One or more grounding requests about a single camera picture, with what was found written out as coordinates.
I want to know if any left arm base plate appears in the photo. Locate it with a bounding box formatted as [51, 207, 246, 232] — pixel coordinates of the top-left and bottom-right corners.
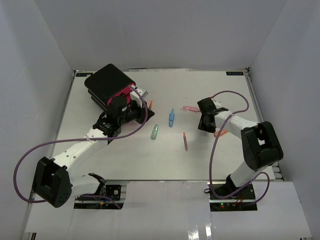
[96, 184, 122, 201]

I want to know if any blue translucent highlighter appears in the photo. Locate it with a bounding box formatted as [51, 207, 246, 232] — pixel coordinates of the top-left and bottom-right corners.
[168, 108, 175, 128]

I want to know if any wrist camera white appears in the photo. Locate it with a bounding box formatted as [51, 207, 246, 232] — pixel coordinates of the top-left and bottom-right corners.
[211, 98, 222, 106]
[129, 85, 148, 108]

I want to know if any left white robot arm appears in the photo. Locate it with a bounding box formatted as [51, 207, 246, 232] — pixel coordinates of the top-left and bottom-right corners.
[32, 96, 155, 208]

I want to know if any orange slim highlighter pen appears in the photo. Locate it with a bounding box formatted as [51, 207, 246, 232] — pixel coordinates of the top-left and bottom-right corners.
[148, 100, 153, 110]

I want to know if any green translucent highlighter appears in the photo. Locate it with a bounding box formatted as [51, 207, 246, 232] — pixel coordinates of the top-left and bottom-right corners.
[150, 124, 159, 140]

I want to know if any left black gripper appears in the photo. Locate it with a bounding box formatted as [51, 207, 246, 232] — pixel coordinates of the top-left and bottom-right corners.
[118, 99, 155, 127]

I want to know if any pink drawer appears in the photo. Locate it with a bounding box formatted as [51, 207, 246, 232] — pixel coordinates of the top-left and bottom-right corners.
[106, 83, 137, 107]

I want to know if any pink translucent highlighter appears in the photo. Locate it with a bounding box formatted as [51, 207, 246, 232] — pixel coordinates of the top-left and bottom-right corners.
[181, 105, 200, 113]

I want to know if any orange translucent highlighter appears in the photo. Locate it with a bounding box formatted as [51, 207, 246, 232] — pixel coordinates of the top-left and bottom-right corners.
[213, 129, 228, 137]

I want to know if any black drawer cabinet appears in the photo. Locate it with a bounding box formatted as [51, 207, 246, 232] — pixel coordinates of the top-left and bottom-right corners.
[84, 63, 136, 110]

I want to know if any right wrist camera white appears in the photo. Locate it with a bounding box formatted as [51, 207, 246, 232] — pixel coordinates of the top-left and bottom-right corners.
[211, 98, 222, 106]

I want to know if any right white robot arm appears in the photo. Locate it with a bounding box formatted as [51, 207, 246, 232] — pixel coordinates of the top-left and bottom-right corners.
[197, 97, 284, 200]

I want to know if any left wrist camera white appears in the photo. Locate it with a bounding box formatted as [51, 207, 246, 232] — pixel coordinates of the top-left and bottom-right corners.
[129, 85, 148, 108]

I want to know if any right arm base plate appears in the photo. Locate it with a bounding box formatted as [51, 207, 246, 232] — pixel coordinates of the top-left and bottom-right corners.
[203, 183, 256, 201]

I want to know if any pink slim highlighter pen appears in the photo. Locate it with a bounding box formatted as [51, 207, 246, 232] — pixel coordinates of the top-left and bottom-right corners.
[183, 132, 188, 152]

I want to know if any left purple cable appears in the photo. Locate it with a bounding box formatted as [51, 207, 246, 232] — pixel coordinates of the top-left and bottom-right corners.
[12, 86, 147, 210]

